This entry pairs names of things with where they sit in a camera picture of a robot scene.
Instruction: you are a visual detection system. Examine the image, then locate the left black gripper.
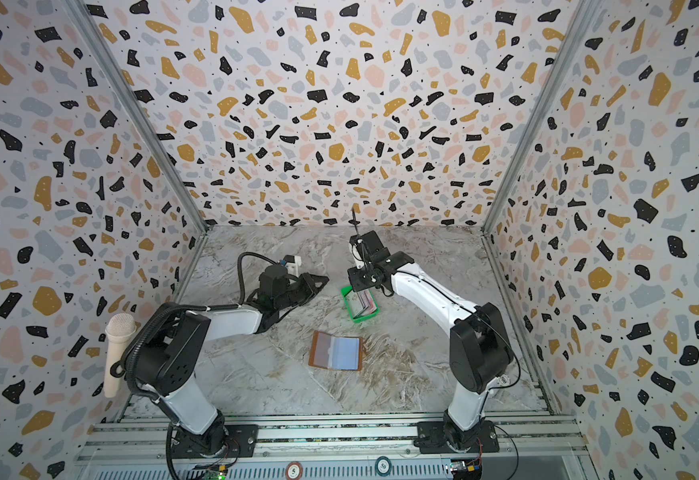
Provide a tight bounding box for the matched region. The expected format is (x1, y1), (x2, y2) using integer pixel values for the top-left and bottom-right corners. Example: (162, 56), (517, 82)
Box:
(278, 274), (331, 313)

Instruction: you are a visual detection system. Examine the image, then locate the green plastic card tray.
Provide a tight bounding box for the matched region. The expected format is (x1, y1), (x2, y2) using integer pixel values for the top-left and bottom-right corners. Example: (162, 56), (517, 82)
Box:
(341, 286), (381, 323)

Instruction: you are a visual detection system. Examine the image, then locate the stack of credit cards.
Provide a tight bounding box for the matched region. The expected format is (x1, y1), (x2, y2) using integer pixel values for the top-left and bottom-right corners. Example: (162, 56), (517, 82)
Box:
(347, 290), (377, 318)

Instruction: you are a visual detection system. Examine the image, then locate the brown leather card holder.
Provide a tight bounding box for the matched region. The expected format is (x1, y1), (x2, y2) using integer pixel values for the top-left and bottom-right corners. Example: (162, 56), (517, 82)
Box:
(308, 331), (363, 371)

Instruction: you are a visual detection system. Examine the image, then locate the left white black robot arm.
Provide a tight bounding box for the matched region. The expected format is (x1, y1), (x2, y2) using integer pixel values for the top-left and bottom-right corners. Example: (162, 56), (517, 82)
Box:
(109, 262), (329, 458)

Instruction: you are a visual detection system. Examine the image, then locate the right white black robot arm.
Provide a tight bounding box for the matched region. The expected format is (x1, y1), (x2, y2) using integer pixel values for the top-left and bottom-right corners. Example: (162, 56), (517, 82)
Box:
(347, 231), (515, 454)

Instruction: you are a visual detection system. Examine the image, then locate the beige foam microphone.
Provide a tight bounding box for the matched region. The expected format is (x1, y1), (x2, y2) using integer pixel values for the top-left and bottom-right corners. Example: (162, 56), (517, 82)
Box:
(103, 313), (136, 399)

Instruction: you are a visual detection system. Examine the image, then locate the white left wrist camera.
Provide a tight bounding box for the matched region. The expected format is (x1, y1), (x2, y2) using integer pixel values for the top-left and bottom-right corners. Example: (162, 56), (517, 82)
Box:
(279, 255), (301, 277)

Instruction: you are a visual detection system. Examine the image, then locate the left black corrugated cable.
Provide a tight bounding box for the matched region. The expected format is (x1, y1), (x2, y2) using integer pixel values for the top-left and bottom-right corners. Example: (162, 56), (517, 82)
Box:
(119, 250), (281, 391)

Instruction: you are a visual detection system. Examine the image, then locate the aluminium mounting rail frame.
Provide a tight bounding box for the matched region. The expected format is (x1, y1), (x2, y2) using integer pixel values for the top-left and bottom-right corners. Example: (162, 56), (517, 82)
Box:
(69, 412), (598, 479)

